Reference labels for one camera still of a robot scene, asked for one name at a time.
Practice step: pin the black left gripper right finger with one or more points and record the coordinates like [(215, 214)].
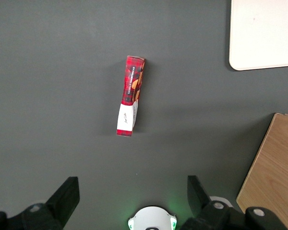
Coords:
[(206, 206)]

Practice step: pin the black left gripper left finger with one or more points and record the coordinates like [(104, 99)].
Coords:
[(60, 201)]

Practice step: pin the red plaid cookie box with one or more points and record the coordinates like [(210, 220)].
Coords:
[(130, 97)]

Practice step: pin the white plastic tray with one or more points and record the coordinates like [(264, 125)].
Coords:
[(264, 33)]

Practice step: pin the white round robot flange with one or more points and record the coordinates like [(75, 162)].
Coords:
[(151, 218)]

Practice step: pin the light wooden board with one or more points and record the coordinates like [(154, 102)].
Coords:
[(271, 172)]

